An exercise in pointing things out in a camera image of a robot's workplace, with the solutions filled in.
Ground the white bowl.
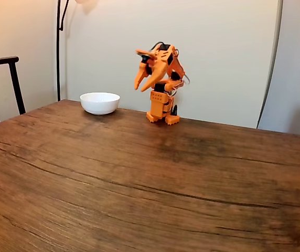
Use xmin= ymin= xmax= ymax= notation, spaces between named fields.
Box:
xmin=79 ymin=91 xmax=121 ymax=116

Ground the orange gripper camera mount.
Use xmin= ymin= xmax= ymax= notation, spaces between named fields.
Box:
xmin=135 ymin=48 xmax=157 ymax=58

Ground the black floor lamp pole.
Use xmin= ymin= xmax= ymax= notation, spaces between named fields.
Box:
xmin=56 ymin=0 xmax=70 ymax=102

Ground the black chair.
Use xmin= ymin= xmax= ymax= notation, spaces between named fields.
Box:
xmin=0 ymin=56 xmax=26 ymax=129

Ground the black camera cable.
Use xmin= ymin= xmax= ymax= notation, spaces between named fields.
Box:
xmin=149 ymin=41 xmax=168 ymax=51

